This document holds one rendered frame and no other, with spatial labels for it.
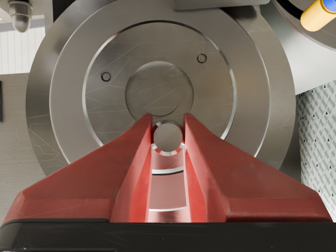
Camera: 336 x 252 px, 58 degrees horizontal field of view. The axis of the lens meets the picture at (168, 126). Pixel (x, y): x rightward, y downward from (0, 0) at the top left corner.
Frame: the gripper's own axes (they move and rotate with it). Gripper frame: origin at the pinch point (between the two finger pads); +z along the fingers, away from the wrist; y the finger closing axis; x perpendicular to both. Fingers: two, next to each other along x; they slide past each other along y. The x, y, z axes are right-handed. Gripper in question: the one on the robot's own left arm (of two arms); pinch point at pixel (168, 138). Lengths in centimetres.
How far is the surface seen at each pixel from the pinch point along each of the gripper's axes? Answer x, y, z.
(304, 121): 14.4, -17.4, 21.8
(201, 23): -2.7, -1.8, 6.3
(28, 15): 6.5, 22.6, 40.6
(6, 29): 87, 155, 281
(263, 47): -1.4, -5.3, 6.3
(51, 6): -3.0, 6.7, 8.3
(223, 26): -2.6, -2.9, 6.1
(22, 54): 106, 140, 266
